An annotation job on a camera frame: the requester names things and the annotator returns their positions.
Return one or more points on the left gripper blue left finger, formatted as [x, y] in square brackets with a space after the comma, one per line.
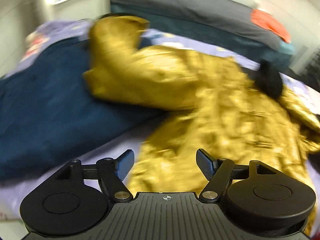
[124, 163]

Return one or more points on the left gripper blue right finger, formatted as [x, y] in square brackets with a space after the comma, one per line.
[206, 163]

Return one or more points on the gold satin jacket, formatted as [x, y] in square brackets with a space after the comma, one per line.
[212, 104]

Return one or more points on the navy blue garment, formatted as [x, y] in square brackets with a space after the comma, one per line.
[48, 116]

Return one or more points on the orange cloth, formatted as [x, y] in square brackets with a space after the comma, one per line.
[268, 22]

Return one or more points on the grey blanket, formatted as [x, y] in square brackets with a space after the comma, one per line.
[226, 15]

